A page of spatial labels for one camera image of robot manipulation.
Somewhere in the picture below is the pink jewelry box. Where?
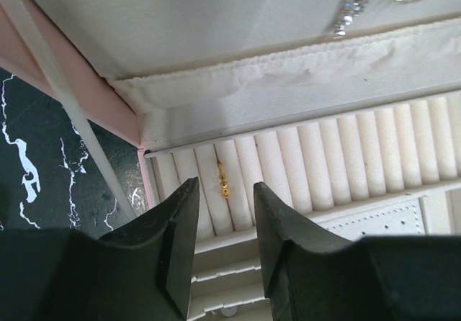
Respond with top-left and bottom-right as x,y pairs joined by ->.
1,0 -> 460,320

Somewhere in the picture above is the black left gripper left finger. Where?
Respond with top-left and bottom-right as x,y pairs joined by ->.
1,178 -> 200,320

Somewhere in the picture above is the gold ring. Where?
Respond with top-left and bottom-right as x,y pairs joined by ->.
215,159 -> 233,200

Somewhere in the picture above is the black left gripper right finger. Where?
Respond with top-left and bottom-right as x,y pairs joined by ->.
254,182 -> 460,320

